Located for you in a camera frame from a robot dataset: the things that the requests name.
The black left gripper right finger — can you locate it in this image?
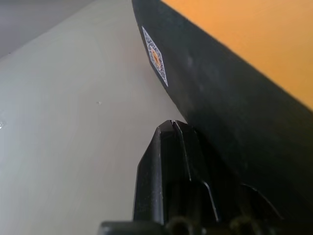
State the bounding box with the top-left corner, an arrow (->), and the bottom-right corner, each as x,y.
174,120 -> 286,225

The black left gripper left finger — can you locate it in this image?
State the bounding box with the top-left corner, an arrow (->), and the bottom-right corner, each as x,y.
133,119 -> 192,225

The orange and black shoebox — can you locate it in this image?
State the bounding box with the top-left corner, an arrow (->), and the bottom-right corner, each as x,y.
131,0 -> 313,235

